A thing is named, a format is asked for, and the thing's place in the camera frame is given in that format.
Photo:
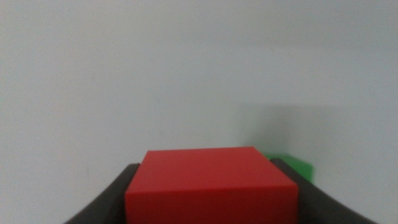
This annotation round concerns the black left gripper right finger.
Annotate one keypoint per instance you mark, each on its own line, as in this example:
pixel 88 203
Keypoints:
pixel 317 202

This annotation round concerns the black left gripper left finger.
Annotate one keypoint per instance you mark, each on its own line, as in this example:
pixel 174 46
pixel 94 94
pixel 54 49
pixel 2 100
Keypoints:
pixel 109 202

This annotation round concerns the green cube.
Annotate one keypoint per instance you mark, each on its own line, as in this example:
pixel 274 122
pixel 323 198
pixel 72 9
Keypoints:
pixel 298 168

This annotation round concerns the red cube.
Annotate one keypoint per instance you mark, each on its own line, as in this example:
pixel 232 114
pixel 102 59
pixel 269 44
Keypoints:
pixel 211 186

